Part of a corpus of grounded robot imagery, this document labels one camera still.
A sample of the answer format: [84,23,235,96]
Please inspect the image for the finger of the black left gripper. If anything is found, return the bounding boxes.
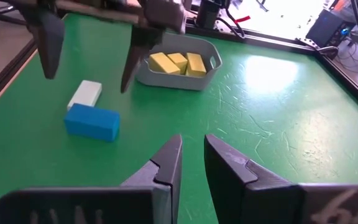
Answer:
[25,8,66,80]
[120,26,165,94]

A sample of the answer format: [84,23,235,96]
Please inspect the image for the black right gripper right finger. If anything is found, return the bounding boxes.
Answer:
[203,133,358,224]

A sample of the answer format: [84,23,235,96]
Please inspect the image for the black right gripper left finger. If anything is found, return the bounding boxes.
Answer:
[0,134,184,224]

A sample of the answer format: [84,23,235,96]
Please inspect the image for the yellow foam block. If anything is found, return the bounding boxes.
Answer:
[185,52,208,78]
[167,52,189,75]
[148,52,181,76]

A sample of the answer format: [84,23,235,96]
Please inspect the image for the grey plastic bin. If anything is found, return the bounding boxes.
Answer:
[135,32,224,92]

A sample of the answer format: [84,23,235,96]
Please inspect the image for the white foam block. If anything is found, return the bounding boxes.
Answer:
[66,80,103,112]

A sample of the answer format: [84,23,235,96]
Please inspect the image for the blue foam block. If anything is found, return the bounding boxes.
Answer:
[63,103,121,143]

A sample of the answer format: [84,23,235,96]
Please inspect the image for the black computer tower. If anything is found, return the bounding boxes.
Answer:
[305,8,354,48]

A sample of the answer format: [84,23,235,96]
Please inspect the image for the black base cable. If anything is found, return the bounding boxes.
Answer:
[215,8,246,39]

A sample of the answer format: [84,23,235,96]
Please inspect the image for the black table edge frame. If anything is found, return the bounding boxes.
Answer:
[0,23,358,121]

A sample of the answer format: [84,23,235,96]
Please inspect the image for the black cable loop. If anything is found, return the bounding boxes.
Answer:
[316,45,339,60]

